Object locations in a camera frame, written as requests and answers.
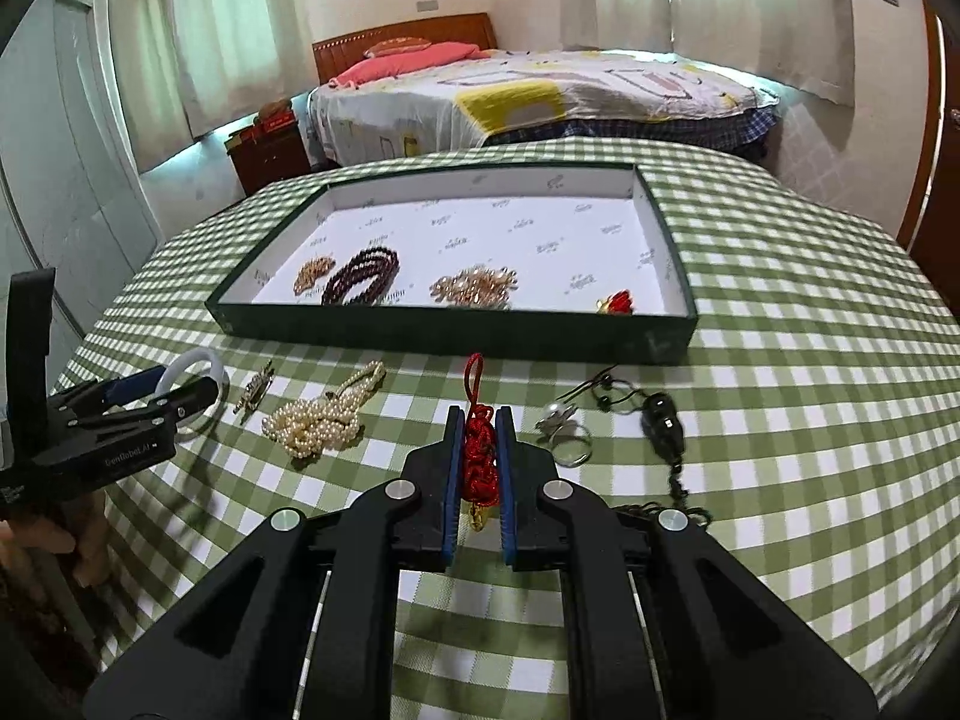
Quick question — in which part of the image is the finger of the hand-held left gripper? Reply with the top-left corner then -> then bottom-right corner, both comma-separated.
75,375 -> 227,437
49,365 -> 170,415

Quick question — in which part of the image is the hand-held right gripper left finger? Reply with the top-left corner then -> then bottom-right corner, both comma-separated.
82,405 -> 466,720

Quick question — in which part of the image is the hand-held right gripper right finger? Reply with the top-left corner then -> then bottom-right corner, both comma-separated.
495,405 -> 878,720

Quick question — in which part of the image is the white jade bangle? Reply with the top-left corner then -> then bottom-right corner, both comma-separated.
160,350 -> 228,437

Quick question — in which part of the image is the red knot gold ingot charm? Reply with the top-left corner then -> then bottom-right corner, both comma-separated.
459,352 -> 500,535

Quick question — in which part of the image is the small gold bead bracelet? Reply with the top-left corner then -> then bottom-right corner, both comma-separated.
293,254 -> 337,296

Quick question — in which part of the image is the large pearl rhinestone brooch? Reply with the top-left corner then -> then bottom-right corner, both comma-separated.
429,265 -> 521,311

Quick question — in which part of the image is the dark red bead bracelet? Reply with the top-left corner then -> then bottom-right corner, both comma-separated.
321,245 -> 401,308

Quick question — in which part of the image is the dark green shallow box tray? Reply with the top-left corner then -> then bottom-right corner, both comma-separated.
205,160 -> 701,368

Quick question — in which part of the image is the person's left hand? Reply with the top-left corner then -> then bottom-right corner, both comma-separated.
0,499 -> 107,587

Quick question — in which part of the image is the small silver brooch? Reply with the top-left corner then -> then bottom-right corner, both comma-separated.
238,362 -> 275,414

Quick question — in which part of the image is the grey wardrobe door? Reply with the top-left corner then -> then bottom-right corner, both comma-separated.
0,0 -> 164,361

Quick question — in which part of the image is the dark wooden nightstand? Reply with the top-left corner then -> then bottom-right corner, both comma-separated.
226,120 -> 313,197

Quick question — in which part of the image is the wooden headboard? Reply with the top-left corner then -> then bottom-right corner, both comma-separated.
311,12 -> 498,85

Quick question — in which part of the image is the bed with patterned sheet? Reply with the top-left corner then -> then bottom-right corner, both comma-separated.
307,45 -> 782,170

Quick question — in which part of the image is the pink pillow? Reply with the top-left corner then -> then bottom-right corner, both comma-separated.
328,41 -> 482,89

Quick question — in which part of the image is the red gold patterned pillow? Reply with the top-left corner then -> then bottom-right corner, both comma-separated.
363,37 -> 434,59

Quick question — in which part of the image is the brown wooden door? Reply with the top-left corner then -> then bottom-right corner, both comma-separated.
895,0 -> 960,260

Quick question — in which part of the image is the silver pearl ring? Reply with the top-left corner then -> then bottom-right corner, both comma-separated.
535,400 -> 594,467

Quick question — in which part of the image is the white pearl necklace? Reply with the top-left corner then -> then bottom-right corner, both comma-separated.
262,359 -> 388,459

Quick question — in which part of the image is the black pendant cord necklace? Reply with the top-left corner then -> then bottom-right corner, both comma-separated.
576,364 -> 712,527

